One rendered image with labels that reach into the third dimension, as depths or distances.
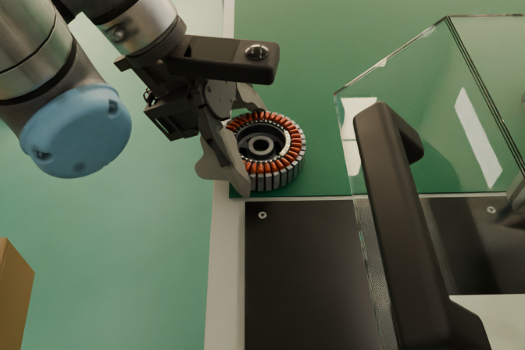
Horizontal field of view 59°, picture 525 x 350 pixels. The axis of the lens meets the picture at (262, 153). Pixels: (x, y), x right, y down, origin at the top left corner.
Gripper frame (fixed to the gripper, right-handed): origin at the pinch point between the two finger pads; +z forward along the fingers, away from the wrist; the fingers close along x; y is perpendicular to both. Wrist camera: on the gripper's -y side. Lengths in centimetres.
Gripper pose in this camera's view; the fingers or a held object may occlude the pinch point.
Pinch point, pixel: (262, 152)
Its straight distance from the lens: 58.9
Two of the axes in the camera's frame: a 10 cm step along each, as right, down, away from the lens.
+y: -8.5, 2.1, 4.7
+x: -1.7, 7.4, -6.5
